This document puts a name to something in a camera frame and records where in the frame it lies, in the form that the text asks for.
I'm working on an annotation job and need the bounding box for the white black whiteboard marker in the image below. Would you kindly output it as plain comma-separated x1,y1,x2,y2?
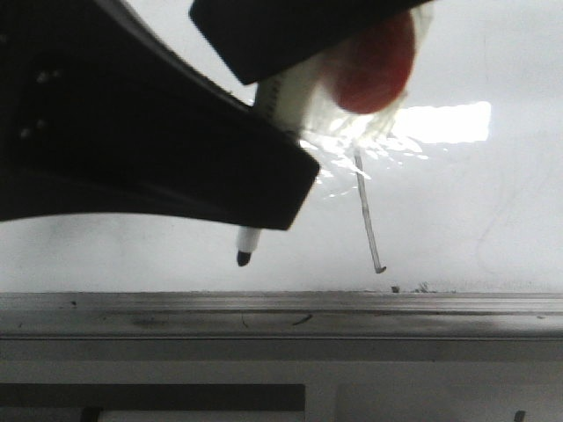
236,58,321,267

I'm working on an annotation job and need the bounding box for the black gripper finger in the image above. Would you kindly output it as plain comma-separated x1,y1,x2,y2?
1,1,319,230
189,0,424,85

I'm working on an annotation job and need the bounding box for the white whiteboard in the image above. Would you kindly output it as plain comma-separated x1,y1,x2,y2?
1,1,562,293

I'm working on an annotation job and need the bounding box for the clear adhesive tape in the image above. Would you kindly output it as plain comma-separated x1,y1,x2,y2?
303,4,436,146

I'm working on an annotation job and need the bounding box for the aluminium whiteboard tray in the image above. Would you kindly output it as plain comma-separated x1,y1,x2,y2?
1,292,562,339

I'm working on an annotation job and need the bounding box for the red round magnet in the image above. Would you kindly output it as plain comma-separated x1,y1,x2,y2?
325,11,416,114

